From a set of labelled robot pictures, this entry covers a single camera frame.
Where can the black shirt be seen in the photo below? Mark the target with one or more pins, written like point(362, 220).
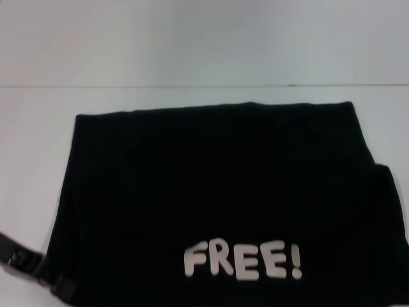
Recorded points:
point(223, 192)

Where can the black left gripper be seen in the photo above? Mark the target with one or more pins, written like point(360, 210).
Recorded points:
point(22, 259)

